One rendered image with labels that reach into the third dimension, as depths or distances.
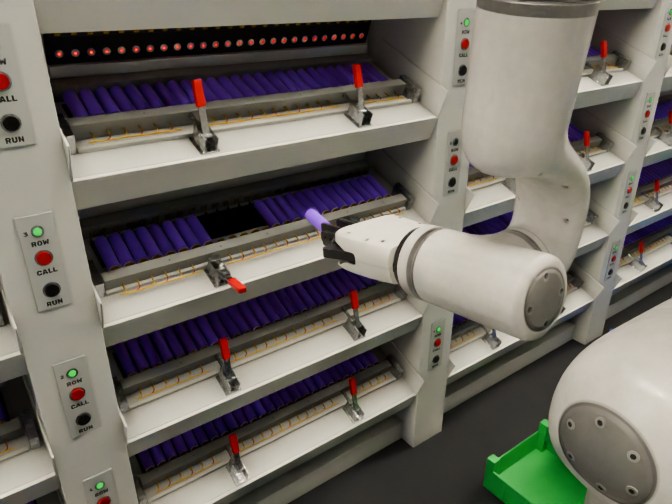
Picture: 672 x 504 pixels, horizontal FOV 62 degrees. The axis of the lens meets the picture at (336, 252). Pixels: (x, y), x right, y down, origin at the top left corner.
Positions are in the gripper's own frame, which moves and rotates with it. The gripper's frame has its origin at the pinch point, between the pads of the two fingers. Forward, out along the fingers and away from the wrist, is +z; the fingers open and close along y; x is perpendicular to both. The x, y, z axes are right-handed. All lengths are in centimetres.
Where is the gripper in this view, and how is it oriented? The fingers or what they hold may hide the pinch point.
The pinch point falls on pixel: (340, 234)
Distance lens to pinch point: 76.1
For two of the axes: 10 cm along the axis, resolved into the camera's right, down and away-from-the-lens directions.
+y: -8.0, 2.5, -5.4
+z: -5.9, -2.2, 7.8
